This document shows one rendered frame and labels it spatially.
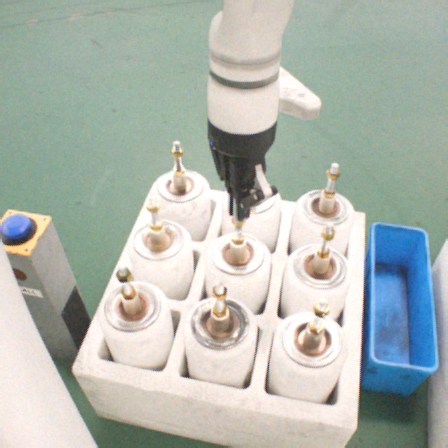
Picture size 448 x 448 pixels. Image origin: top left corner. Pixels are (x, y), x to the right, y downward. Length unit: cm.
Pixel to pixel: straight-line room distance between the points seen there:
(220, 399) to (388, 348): 39
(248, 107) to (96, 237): 67
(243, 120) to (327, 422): 39
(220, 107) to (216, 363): 31
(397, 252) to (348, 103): 60
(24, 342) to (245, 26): 32
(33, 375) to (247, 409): 50
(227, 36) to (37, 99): 117
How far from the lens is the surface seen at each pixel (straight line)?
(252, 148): 51
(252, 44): 44
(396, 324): 97
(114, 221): 110
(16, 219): 69
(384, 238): 98
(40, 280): 70
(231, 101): 47
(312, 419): 66
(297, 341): 62
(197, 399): 66
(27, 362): 18
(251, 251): 69
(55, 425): 17
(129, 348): 65
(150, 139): 130
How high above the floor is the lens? 79
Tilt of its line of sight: 48 degrees down
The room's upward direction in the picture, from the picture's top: straight up
